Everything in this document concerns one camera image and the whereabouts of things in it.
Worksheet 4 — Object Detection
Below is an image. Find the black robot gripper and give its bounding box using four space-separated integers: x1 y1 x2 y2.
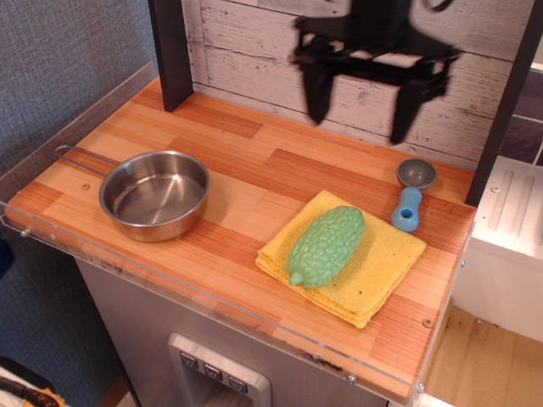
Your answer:
294 1 459 145

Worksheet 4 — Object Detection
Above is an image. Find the blue handled grey spoon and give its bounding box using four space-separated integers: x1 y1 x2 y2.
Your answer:
391 159 438 232

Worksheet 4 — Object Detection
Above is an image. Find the green toy bitter gourd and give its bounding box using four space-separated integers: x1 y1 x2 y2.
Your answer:
287 205 366 288

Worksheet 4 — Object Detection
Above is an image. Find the yellow folded cloth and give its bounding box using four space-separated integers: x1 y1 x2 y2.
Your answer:
255 191 426 328

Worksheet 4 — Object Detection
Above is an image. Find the white toy sink unit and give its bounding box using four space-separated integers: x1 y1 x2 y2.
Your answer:
452 63 543 343

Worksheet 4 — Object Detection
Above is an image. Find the stainless steel pot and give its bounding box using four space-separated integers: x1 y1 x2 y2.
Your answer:
54 145 210 243

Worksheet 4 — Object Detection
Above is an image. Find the grey toy fridge cabinet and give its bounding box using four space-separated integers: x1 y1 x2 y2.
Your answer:
76 260 387 406

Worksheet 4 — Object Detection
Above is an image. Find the silver dispenser panel with buttons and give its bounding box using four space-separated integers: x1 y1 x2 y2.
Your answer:
168 332 272 406

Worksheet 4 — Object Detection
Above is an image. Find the orange object bottom left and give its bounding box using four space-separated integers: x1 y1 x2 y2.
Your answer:
1 377 65 407

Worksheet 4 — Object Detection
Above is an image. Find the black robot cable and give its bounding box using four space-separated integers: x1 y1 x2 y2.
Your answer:
417 0 455 14

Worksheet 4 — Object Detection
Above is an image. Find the dark right post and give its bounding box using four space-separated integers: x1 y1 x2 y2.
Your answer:
465 0 542 207

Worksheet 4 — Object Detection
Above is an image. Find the dark post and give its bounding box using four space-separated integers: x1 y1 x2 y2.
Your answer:
465 0 542 207
148 0 193 112

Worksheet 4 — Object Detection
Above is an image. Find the dark left post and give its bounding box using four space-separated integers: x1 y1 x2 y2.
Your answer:
148 0 193 112

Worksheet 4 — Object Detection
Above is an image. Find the clear acrylic guard rail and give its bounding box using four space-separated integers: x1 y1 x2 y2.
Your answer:
3 198 432 405

